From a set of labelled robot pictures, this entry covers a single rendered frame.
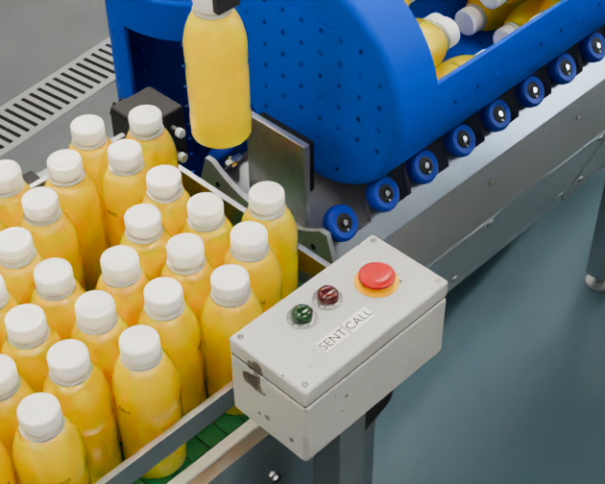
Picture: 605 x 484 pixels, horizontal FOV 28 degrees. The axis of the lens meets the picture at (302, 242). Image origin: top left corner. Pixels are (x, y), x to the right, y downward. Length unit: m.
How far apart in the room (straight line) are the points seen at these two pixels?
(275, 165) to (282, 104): 0.09
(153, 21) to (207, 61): 0.55
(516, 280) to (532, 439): 0.45
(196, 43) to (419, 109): 0.29
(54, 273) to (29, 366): 0.10
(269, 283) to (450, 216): 0.39
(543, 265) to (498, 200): 1.17
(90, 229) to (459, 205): 0.50
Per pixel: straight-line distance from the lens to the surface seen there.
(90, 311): 1.19
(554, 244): 2.89
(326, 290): 1.14
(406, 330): 1.16
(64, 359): 1.15
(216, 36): 1.21
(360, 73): 1.38
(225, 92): 1.25
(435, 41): 1.48
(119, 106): 1.58
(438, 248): 1.59
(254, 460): 1.31
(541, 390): 2.56
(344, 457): 1.28
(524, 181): 1.70
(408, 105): 1.36
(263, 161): 1.48
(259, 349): 1.11
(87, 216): 1.39
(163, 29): 1.77
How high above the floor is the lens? 1.92
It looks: 42 degrees down
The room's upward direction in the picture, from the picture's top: 1 degrees counter-clockwise
